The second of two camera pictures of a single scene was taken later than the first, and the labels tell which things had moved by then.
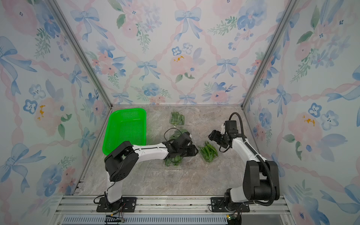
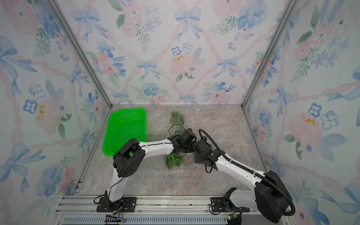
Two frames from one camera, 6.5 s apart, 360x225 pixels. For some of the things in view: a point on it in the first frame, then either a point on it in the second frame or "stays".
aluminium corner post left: (58, 12) stays
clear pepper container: (175, 161) stays
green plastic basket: (123, 125) stays
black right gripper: (215, 136) -> (196, 158)
